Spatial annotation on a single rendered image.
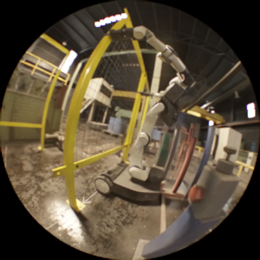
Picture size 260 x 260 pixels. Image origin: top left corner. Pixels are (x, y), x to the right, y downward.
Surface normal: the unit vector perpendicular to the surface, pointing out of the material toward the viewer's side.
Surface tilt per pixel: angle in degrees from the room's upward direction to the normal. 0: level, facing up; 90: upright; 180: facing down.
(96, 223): 0
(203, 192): 60
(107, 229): 0
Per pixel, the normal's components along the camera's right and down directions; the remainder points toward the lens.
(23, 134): 0.93, 0.23
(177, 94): -0.51, 0.00
